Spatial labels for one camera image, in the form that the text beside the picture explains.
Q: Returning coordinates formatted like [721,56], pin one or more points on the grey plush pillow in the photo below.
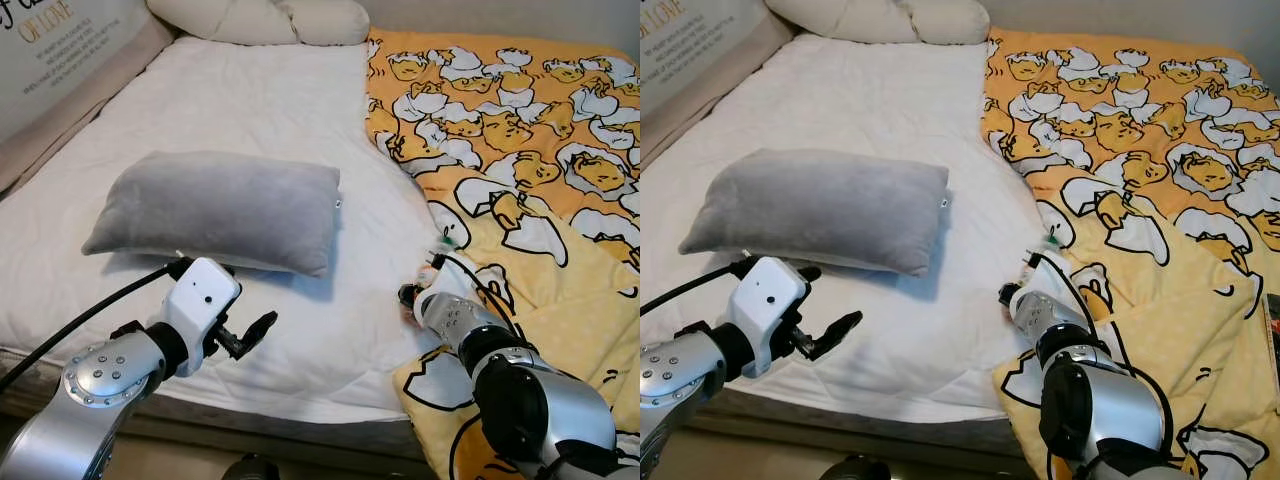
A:
[215,210]
[820,208]

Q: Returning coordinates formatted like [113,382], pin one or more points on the yellow cartoon print blanket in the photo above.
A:
[1130,150]
[520,150]

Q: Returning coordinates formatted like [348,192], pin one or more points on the dark cover book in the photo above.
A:
[1272,335]

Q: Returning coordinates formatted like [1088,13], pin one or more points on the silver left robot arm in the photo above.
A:
[685,385]
[90,385]

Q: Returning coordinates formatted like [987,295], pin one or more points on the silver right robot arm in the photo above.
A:
[530,400]
[1100,400]

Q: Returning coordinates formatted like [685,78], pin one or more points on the white quilted mattress cover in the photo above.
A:
[250,100]
[860,95]

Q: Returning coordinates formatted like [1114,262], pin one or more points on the beige bolster pillow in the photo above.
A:
[250,20]
[880,18]

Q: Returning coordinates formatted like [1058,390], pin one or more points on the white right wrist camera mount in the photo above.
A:
[1030,278]
[432,280]

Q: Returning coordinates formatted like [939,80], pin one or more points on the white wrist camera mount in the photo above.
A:
[200,295]
[432,280]
[1030,278]
[770,295]

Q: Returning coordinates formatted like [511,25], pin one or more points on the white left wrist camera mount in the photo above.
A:
[770,295]
[200,295]

